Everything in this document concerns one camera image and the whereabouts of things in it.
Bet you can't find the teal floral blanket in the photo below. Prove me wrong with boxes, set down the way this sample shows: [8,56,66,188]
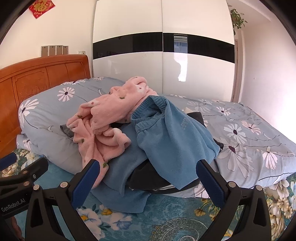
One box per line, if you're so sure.
[0,148,296,241]

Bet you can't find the pink fleece pants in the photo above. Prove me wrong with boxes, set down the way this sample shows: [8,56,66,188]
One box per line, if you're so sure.
[67,75,159,188]

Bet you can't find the red wall decoration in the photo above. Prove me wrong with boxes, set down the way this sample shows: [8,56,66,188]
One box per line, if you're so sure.
[29,0,56,19]

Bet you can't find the blue fleece pants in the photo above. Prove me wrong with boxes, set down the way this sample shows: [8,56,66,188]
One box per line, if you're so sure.
[131,95,221,189]

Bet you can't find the grey wall switch panel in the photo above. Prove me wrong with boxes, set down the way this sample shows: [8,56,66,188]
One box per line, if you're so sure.
[41,45,69,57]

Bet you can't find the dark grey garment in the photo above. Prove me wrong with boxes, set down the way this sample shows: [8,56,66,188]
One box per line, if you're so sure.
[60,124,75,139]

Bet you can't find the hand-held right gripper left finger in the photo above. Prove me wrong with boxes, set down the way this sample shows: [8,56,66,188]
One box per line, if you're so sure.
[24,159,102,241]

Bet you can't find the green hanging plant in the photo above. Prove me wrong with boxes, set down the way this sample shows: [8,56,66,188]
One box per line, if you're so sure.
[229,8,248,35]

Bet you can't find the white wardrobe with black stripe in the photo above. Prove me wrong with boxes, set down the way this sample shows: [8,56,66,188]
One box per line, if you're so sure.
[92,0,238,102]

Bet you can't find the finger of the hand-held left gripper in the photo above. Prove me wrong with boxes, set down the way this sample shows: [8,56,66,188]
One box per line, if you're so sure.
[0,158,49,186]
[0,153,18,166]

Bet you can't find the pile of blue grey clothes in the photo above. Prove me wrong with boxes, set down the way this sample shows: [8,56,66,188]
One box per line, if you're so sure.
[91,124,152,214]

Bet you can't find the wooden bed headboard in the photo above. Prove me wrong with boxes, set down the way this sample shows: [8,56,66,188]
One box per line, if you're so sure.
[0,54,92,158]

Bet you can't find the grey-blue floral quilt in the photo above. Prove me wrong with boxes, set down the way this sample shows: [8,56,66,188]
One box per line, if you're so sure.
[16,76,296,197]

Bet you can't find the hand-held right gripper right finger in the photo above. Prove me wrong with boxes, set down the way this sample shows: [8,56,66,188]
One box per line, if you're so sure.
[196,159,272,241]

